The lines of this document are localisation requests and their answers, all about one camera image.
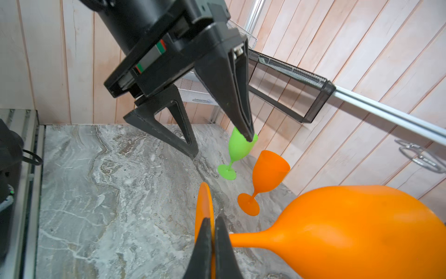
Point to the black wire mesh basket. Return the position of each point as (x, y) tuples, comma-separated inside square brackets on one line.
[(296, 92)]

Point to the orange wine glass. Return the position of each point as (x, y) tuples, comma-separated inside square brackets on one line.
[(269, 171), (355, 232)]

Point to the green plastic wine glass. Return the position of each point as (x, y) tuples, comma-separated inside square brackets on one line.
[(238, 148)]

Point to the horizontal aluminium wall profile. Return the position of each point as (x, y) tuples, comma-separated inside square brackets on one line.
[(409, 122)]

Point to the chrome wine glass rack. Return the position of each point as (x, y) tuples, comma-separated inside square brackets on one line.
[(421, 156)]

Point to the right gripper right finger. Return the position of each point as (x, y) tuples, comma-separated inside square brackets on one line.
[(226, 263)]

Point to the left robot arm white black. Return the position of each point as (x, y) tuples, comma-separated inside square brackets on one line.
[(164, 40)]

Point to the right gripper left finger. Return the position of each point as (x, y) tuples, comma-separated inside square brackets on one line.
[(200, 262)]

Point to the orange wine glass front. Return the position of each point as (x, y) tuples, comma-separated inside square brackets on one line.
[(269, 171)]

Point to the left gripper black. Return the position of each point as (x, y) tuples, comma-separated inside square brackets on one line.
[(162, 41)]

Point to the aluminium mounting rail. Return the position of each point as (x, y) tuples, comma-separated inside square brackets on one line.
[(19, 223)]

